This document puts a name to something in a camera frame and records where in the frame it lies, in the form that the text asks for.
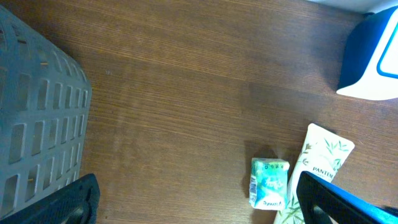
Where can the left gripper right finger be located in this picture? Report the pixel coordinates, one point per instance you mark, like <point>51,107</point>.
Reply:
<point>323,202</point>

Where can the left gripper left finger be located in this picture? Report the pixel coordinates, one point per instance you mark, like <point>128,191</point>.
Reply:
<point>78,203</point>

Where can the white cream tube gold cap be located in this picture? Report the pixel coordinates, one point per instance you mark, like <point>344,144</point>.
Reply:
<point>323,154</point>

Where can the small teal tissue packet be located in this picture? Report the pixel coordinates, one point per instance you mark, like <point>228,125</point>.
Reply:
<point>268,184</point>

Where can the white barcode scanner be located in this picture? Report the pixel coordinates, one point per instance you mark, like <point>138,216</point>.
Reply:
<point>369,68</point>

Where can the grey plastic mesh basket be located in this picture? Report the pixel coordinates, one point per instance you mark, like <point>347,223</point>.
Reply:
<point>45,102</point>

